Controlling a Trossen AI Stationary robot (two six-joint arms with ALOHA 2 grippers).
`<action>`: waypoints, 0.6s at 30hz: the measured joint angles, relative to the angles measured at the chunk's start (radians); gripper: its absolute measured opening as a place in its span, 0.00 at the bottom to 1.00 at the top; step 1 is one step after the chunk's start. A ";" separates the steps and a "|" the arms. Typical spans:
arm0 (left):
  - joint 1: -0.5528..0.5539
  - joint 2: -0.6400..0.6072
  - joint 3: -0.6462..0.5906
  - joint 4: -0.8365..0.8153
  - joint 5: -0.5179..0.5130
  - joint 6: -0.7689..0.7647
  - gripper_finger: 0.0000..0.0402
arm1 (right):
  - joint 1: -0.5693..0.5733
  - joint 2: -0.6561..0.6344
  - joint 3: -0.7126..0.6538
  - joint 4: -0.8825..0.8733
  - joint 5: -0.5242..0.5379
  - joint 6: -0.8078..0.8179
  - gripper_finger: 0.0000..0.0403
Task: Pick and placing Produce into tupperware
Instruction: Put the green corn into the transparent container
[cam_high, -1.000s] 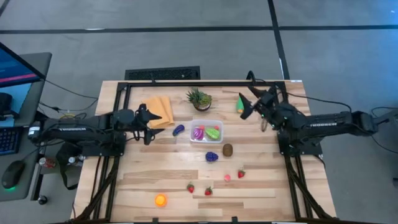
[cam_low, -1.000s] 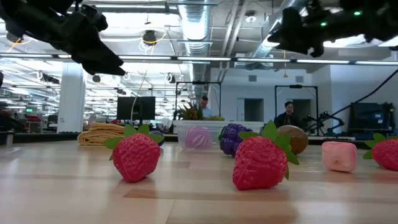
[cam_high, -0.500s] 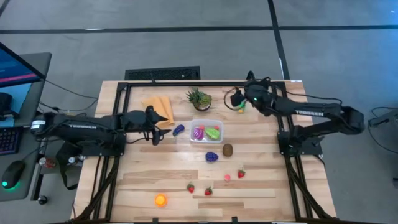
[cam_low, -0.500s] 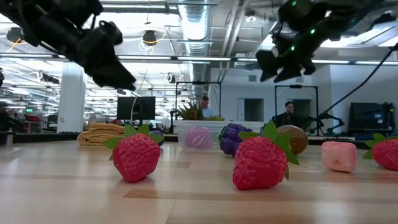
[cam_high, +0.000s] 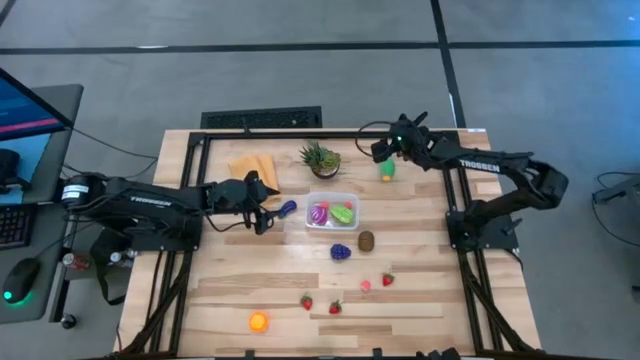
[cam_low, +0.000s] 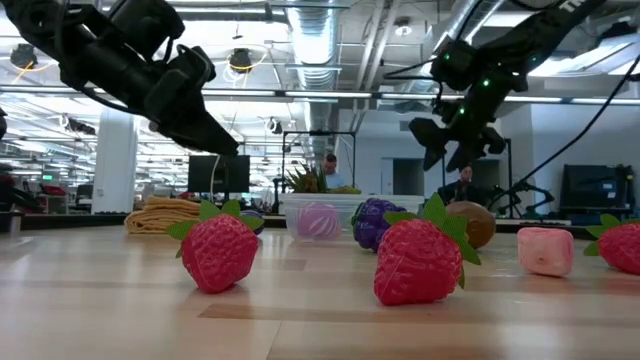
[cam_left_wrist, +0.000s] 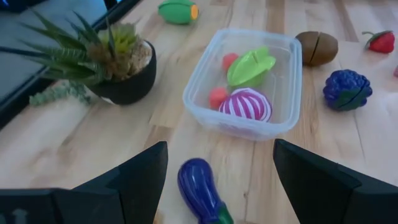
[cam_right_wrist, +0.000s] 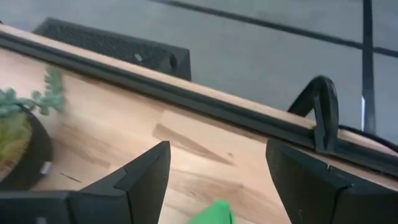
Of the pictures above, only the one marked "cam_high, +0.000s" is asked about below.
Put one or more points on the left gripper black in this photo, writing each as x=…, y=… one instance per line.
x=232, y=192

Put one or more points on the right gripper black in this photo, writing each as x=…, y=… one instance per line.
x=412, y=137

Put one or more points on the dark purple toy eggplant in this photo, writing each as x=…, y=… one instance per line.
x=288, y=207

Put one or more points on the smooth green toy vegetable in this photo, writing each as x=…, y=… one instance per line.
x=386, y=169

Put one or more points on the magenta white striped toy onion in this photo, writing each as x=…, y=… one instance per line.
x=318, y=215

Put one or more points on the light green toy lettuce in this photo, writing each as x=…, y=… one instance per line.
x=342, y=214

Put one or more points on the purple toy grape bunch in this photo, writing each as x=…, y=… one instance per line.
x=340, y=251

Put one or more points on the brown toy kiwi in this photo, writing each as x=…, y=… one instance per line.
x=366, y=241

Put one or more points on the red toy strawberry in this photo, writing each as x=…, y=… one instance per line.
x=306, y=302
x=335, y=307
x=388, y=280

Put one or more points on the orange toy fruit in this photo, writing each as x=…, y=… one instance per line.
x=258, y=322

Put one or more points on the pale pink squishy toy block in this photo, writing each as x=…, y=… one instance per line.
x=365, y=286

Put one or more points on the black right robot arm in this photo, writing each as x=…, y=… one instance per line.
x=500, y=165

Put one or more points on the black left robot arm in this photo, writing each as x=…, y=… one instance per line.
x=150, y=202

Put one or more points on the clear plastic tupperware container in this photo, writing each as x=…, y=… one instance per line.
x=350, y=226

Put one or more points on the folded tan cloth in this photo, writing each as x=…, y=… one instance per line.
x=250, y=165

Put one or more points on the potted succulent in black pot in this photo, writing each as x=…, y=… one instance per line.
x=322, y=160

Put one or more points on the red soda can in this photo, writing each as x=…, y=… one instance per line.
x=76, y=261

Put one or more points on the grey side desk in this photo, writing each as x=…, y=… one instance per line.
x=55, y=165

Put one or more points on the black caster wheel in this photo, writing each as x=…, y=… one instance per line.
x=68, y=321

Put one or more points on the grey stand leg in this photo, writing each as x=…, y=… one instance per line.
x=622, y=189

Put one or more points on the black keyboard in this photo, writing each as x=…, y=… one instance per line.
x=15, y=225

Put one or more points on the desk monitor with blue screen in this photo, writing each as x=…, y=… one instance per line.
x=25, y=112

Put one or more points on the black computer mouse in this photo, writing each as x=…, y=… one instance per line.
x=21, y=280

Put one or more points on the black aluminium rig frame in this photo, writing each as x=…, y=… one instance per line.
x=320, y=135

